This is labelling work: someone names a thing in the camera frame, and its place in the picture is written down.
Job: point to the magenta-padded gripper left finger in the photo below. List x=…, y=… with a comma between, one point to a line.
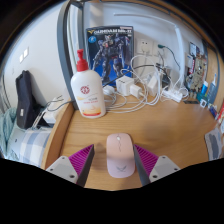
x=63, y=166

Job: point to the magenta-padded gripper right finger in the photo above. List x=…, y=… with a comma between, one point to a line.
x=163, y=166

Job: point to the pink computer mouse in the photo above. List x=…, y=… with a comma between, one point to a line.
x=120, y=156

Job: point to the blue white plaid pillow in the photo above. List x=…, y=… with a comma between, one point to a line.
x=33, y=146

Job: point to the teal blanket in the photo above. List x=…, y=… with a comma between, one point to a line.
x=6, y=130

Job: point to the black ruler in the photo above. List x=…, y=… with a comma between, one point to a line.
x=191, y=102

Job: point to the black bag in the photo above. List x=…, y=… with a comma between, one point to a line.
x=25, y=100

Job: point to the white pump bottle red cap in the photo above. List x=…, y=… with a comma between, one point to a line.
x=88, y=93

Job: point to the small white plug charger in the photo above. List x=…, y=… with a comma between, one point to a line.
x=136, y=90

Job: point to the white power adapter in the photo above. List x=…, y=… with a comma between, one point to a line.
x=152, y=85

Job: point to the blue white tube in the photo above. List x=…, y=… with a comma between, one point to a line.
x=204, y=90

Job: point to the white multi-port charger block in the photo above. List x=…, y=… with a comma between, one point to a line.
x=124, y=85

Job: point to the blue robot model kit box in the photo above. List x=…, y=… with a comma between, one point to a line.
x=110, y=50

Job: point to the white wall socket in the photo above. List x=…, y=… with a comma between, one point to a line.
x=143, y=46

